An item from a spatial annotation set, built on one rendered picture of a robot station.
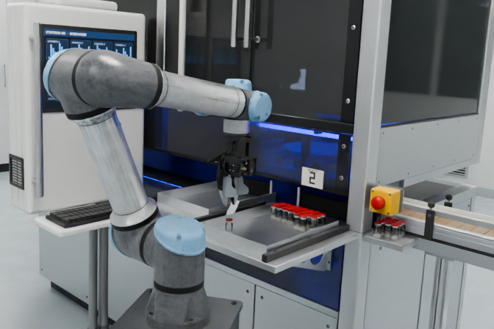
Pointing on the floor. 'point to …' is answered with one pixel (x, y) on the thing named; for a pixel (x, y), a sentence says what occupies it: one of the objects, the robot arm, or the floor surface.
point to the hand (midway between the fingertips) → (228, 200)
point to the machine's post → (366, 137)
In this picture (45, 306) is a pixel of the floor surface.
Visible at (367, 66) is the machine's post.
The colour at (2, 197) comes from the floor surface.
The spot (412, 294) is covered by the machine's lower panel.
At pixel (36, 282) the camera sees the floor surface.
